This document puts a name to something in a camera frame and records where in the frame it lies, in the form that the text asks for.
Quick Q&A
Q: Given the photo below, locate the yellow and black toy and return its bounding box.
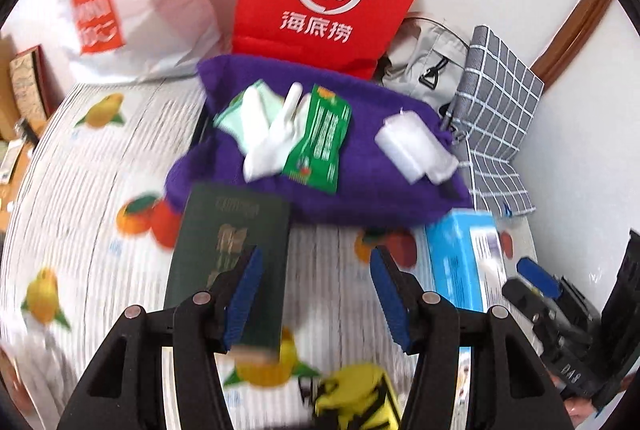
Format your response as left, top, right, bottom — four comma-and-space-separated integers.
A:
300, 362, 403, 430

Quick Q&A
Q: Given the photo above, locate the white glove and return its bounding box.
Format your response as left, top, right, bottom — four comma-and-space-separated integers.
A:
242, 81, 311, 183

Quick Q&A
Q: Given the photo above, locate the blue tissue pack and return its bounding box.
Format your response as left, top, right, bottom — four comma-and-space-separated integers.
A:
425, 209, 506, 406

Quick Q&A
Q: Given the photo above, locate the purple cloth bag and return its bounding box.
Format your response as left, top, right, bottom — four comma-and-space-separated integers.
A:
165, 54, 473, 228

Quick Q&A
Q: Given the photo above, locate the fruit print tablecloth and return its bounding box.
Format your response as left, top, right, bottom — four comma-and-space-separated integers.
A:
0, 75, 541, 430

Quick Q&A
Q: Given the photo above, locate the dark green sachet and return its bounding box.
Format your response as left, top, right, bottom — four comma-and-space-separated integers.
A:
282, 84, 352, 195

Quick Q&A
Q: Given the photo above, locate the wooden nightstand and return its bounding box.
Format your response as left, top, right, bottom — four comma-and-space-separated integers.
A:
0, 120, 48, 236

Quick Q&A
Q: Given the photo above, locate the light green wipes packet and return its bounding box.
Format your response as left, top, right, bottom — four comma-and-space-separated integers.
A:
214, 80, 286, 156

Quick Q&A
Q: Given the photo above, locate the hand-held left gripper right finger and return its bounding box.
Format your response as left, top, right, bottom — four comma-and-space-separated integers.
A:
369, 246, 576, 430

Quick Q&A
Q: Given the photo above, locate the grey backpack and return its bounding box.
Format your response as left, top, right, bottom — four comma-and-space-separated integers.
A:
377, 15, 473, 111

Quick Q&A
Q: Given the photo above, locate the person's right hand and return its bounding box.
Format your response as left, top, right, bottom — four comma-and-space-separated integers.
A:
564, 397, 601, 427

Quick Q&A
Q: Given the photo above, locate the grey checked fabric bag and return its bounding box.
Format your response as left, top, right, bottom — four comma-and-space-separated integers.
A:
442, 25, 546, 216

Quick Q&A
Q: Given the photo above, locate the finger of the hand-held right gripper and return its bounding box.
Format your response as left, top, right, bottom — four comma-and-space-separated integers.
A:
516, 257, 563, 298
501, 277, 556, 326

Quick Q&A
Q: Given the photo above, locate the brown wooden door frame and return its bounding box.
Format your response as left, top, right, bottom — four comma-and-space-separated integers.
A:
530, 0, 615, 93

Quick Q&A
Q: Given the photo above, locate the decorated hardcover book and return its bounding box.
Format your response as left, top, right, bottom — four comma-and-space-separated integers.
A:
9, 46, 53, 123

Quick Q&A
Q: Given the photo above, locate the dark green tin box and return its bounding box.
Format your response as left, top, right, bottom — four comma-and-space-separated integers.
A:
164, 182, 292, 358

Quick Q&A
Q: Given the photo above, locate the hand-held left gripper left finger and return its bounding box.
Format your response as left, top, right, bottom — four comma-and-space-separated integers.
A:
57, 246, 265, 430

